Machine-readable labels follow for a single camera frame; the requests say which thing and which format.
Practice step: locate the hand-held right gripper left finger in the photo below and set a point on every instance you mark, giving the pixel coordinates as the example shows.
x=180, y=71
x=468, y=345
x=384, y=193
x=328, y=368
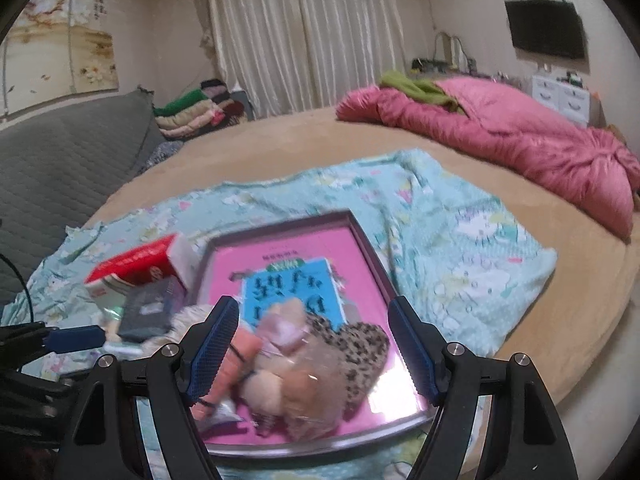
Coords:
x=212, y=355

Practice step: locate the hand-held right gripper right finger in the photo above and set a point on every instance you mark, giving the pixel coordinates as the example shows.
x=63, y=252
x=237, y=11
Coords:
x=415, y=355

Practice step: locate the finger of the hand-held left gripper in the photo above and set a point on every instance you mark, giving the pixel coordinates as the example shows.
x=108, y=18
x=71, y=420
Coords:
x=75, y=337

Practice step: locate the coral pink sponge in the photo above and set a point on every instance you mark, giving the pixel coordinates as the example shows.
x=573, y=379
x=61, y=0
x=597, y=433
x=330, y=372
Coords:
x=235, y=355

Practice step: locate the white floral scrunchie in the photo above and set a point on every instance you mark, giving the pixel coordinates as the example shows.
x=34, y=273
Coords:
x=190, y=320

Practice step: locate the leopard print scrunchie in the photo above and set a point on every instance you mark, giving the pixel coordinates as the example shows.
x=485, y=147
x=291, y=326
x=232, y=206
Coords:
x=360, y=345

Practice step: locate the beige plush toy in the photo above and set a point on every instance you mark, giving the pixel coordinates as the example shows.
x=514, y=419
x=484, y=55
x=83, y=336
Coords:
x=265, y=390

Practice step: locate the dark blue small box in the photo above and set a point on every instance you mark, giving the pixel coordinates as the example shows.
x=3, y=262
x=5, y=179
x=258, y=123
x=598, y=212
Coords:
x=147, y=310

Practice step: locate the red and white tissue box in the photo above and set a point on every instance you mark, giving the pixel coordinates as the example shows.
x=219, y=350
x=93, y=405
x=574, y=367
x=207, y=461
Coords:
x=135, y=260

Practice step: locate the teal printed blanket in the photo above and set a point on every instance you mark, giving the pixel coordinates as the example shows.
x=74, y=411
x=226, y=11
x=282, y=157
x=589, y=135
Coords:
x=450, y=260

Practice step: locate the pink book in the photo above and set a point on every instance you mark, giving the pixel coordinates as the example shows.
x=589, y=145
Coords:
x=300, y=245

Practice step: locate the grey quilted headboard cover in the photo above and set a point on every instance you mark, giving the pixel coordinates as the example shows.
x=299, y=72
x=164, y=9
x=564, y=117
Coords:
x=65, y=160

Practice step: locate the dark floral pillow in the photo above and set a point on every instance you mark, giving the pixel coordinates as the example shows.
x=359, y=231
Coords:
x=165, y=152

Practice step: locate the pink quilt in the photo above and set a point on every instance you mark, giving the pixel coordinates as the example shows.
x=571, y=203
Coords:
x=500, y=135

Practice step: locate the round beige bed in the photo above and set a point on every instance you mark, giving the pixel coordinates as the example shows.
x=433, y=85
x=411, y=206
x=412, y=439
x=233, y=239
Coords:
x=300, y=135

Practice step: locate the stack of folded blankets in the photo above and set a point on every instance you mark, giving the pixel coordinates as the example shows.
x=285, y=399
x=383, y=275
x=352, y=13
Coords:
x=190, y=115

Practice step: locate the green blanket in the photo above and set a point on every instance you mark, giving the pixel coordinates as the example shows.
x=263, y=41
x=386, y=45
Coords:
x=405, y=85

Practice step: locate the cluttered dressing table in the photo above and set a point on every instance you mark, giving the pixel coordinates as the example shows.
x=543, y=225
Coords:
x=430, y=65

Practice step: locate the brown plush toy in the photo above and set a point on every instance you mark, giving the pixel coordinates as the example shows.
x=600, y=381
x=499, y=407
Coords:
x=617, y=137

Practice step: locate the white drawer cabinet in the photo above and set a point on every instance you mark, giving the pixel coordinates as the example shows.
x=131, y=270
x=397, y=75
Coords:
x=560, y=95

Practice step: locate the white curtain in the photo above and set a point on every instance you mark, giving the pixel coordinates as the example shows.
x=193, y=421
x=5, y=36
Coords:
x=300, y=35

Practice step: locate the floral wall painting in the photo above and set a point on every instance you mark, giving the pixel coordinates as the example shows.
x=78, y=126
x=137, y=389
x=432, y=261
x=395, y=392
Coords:
x=50, y=50

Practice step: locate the black wall television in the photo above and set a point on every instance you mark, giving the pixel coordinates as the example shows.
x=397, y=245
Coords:
x=545, y=27

